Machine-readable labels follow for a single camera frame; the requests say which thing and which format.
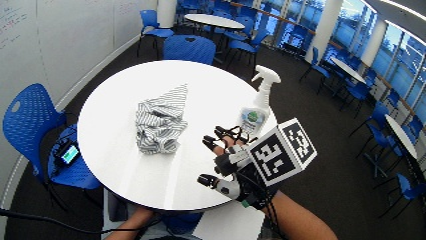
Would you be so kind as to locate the white spray bottle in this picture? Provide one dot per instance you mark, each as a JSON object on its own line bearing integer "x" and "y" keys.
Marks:
{"x": 262, "y": 100}

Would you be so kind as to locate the white marker cube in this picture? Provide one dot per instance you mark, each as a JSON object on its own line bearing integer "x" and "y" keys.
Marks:
{"x": 284, "y": 151}

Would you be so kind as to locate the striped grey white cloth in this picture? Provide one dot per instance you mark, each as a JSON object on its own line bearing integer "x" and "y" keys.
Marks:
{"x": 160, "y": 123}

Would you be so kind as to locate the blue plastic chair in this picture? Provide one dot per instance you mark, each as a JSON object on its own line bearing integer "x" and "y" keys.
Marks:
{"x": 154, "y": 26}
{"x": 29, "y": 123}
{"x": 188, "y": 48}

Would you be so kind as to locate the white round side table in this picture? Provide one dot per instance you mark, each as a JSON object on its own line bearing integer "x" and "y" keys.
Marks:
{"x": 348, "y": 69}
{"x": 214, "y": 20}
{"x": 401, "y": 136}

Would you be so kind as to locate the smartphone with lit screen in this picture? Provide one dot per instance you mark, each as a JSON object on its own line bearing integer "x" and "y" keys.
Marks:
{"x": 70, "y": 154}

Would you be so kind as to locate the wooden window handrail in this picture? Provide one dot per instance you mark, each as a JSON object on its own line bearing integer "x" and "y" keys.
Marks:
{"x": 284, "y": 18}

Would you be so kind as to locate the white round pillar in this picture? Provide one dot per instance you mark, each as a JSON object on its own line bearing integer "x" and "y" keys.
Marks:
{"x": 167, "y": 13}
{"x": 323, "y": 30}

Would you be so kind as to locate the whiteboard wall panel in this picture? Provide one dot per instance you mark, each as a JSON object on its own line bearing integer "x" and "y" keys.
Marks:
{"x": 41, "y": 40}

